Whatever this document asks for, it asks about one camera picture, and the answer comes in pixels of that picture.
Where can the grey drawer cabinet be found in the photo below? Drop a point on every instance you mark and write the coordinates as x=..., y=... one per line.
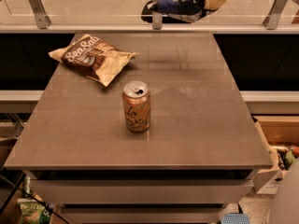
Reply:
x=142, y=201

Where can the left metal railing bracket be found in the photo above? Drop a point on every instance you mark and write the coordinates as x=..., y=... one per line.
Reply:
x=42, y=19

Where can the brown sea salt chip bag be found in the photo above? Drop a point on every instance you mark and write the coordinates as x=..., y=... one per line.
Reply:
x=94, y=58

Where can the blue perforated mat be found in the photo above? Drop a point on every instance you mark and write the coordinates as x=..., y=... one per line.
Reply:
x=235, y=219

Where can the green snack bag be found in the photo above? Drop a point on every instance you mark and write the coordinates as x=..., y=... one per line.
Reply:
x=33, y=212

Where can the glass railing panel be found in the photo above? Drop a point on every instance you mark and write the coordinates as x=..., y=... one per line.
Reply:
x=123, y=12

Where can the blue chip bag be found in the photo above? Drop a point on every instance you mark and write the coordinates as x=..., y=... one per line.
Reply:
x=180, y=11

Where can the right metal railing bracket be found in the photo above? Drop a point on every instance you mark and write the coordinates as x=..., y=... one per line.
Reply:
x=271, y=21

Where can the orange LaCroix soda can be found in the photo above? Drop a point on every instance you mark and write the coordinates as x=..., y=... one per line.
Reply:
x=136, y=105

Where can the cardboard box with snacks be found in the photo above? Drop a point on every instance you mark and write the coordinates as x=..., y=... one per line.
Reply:
x=280, y=135

